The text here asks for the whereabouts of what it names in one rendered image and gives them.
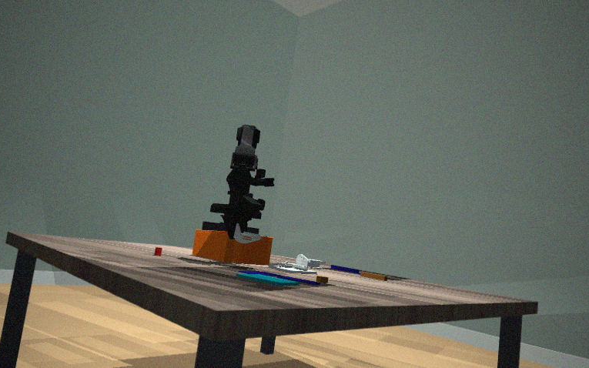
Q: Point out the blue thin bar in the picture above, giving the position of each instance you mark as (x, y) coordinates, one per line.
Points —
(345, 269)

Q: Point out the orange flat bar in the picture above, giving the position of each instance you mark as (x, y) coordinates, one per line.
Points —
(373, 276)

